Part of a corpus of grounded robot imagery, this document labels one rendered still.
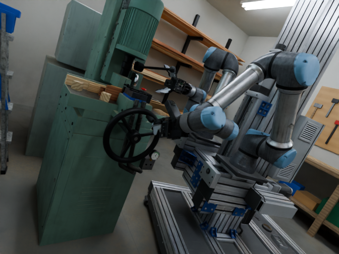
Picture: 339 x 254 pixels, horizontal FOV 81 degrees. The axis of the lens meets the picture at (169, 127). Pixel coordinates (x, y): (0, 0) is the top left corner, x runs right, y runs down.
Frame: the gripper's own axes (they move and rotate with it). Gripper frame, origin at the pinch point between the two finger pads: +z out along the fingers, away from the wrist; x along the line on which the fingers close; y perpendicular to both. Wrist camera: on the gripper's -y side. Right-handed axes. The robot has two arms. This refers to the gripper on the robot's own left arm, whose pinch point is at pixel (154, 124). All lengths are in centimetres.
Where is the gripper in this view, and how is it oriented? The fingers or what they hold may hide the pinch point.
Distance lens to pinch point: 89.5
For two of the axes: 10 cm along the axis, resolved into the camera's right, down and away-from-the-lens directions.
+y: -0.4, 9.8, -1.9
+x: 7.6, 1.5, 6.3
